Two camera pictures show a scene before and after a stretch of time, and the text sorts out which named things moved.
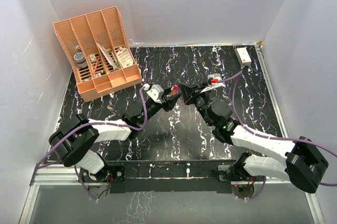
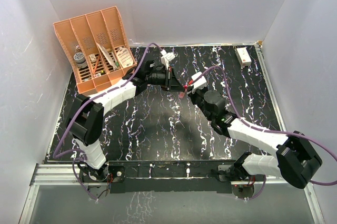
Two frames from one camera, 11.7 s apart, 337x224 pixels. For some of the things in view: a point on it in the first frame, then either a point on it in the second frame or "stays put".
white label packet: x=124 y=57 stays put
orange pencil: x=96 y=64 stays put
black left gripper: x=169 y=101 -> x=175 y=85
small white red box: x=243 y=56 stays put
